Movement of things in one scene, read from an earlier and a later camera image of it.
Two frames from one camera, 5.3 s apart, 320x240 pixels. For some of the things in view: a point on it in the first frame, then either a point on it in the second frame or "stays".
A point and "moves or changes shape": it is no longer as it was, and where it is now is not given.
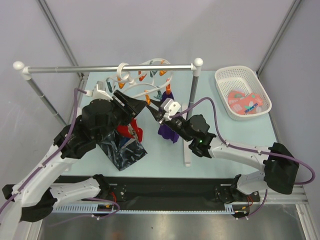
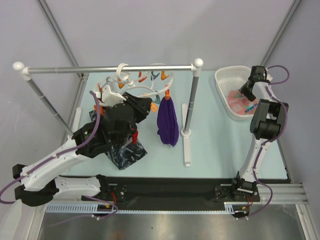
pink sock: x=242 y=104 stays
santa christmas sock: x=138 y=131 -> x=134 y=137
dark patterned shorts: x=121 y=151 stays
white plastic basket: x=243 y=79 stays
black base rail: x=170 y=193 stays
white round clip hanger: x=146 y=78 moves or changes shape
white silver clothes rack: x=193 y=68 stays
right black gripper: x=161 y=117 -> x=250 y=85
